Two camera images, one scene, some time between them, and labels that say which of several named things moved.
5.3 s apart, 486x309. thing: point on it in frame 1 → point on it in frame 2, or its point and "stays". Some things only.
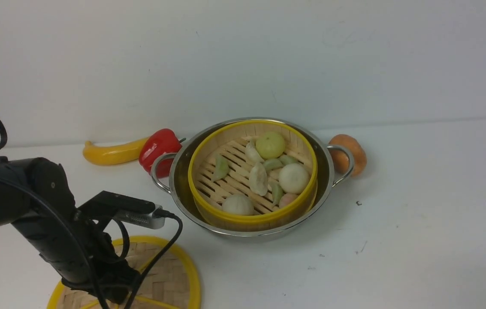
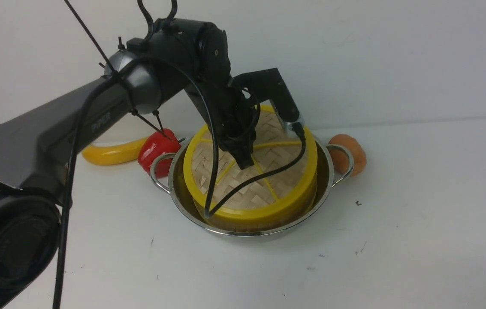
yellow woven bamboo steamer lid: [174, 284] → [279, 192]
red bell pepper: [158, 142] stays
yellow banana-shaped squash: [120, 153] stays
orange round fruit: [341, 160] stays
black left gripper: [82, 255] → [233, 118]
